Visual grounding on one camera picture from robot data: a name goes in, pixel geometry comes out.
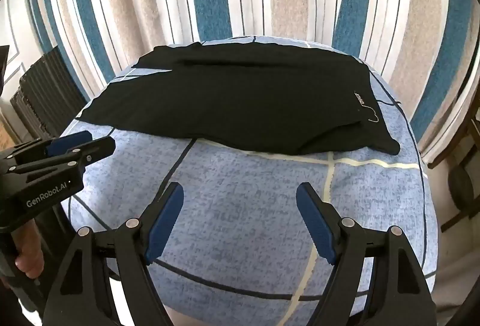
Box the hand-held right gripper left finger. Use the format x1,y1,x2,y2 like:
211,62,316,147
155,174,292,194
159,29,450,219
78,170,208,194
45,181,185,326

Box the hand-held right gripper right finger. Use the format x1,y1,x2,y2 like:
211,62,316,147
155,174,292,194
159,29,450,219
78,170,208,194
295,181,437,326

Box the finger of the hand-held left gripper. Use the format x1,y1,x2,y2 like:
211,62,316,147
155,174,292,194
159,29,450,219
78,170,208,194
5,136,116,177
11,130,93,159

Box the black pants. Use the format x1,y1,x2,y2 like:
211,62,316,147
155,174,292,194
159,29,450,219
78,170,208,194
77,41,401,156

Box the person's left hand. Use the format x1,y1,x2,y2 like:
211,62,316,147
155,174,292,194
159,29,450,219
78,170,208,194
13,217,44,280

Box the black ribbed case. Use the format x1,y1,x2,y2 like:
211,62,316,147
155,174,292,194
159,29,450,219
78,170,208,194
10,46,87,141

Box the blue checked blanket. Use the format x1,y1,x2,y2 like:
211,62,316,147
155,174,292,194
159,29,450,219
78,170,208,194
60,34,439,326

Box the dark wooden chair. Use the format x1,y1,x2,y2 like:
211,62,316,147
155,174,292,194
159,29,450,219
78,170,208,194
420,60,480,237

